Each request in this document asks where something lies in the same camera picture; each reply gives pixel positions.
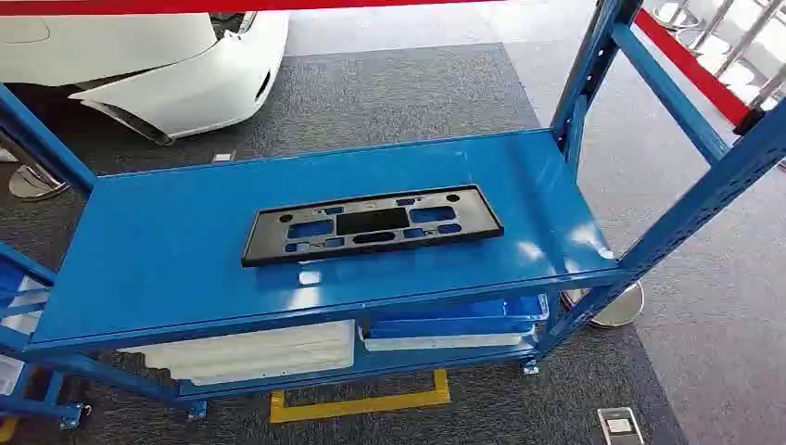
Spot black plastic licence plate bracket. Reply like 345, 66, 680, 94
240, 184, 505, 268

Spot blue flat panel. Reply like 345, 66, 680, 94
361, 294, 551, 341

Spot silver floor socket box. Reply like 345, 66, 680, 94
596, 406, 645, 445

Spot chrome stanchion base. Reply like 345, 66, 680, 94
8, 161, 70, 203
561, 281, 646, 329

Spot blue metal shelf rack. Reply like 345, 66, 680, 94
0, 0, 786, 431

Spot white car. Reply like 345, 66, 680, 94
0, 10, 290, 147

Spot white flat panel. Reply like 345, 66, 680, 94
361, 330, 539, 354

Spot dark grey carpet mat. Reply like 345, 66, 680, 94
0, 41, 689, 445

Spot chrome chair frames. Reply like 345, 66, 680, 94
651, 0, 786, 113

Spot red barrier belt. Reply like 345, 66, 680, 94
633, 8, 754, 128
0, 0, 505, 18

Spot white ribbed panel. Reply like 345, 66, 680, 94
119, 319, 358, 388
0, 276, 52, 398

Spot yellow floor tape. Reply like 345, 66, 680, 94
269, 369, 452, 425

